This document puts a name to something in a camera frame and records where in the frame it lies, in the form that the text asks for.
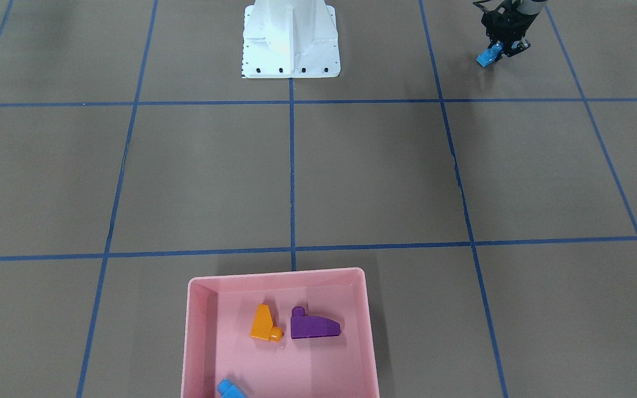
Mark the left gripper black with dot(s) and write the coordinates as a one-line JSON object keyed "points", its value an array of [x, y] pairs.
{"points": [[502, 27]]}

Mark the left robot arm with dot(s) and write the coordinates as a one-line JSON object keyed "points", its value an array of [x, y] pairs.
{"points": [[506, 27]]}

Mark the orange block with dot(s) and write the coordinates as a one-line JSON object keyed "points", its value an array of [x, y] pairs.
{"points": [[264, 327]]}

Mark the purple block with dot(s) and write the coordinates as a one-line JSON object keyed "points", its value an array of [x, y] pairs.
{"points": [[303, 325]]}

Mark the small blue block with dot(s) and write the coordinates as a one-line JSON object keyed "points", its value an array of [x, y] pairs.
{"points": [[227, 389]]}

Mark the long blue block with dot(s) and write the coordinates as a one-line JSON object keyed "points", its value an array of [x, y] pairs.
{"points": [[490, 55]]}

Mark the pink plastic box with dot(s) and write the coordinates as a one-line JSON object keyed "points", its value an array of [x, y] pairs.
{"points": [[219, 314]]}

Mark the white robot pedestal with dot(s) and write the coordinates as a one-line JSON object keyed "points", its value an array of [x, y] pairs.
{"points": [[290, 39]]}

